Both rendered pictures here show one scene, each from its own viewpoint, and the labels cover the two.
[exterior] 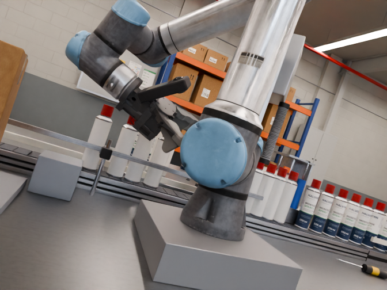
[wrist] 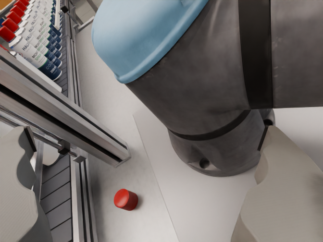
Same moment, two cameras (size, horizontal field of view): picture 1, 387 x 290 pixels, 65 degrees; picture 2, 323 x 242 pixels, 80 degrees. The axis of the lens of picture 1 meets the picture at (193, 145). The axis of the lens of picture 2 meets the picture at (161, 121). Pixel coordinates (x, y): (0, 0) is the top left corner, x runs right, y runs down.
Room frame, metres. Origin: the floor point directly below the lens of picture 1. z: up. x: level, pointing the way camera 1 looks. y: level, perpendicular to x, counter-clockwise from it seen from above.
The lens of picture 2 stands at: (0.67, 0.06, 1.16)
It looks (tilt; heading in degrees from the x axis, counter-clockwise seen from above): 48 degrees down; 299
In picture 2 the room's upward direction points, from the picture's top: 40 degrees counter-clockwise
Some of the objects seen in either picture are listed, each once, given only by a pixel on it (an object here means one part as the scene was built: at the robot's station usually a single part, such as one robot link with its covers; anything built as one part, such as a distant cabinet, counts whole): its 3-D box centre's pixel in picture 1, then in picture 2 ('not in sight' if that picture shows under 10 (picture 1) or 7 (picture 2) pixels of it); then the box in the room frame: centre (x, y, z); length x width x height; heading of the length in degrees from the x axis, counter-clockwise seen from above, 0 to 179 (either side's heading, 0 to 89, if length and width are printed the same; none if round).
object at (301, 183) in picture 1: (295, 198); not in sight; (1.24, -0.47, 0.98); 0.03 x 0.03 x 0.17
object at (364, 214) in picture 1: (361, 220); (39, 25); (1.31, -0.80, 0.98); 0.05 x 0.05 x 0.20
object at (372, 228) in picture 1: (374, 224); (40, 19); (1.33, -0.87, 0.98); 0.05 x 0.05 x 0.20
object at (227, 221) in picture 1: (217, 206); (210, 111); (0.69, -0.10, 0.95); 0.15 x 0.15 x 0.10
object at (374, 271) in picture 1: (361, 267); not in sight; (1.07, -0.71, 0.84); 0.20 x 0.03 x 0.03; 96
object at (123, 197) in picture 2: not in sight; (125, 199); (0.89, -0.03, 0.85); 0.03 x 0.03 x 0.03
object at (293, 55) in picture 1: (278, 70); not in sight; (1.00, -0.18, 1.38); 0.17 x 0.10 x 0.19; 164
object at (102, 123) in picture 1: (98, 137); not in sight; (0.93, 0.28, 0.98); 0.05 x 0.05 x 0.20
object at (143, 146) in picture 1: (141, 151); not in sight; (0.98, 0.15, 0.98); 0.05 x 0.05 x 0.20
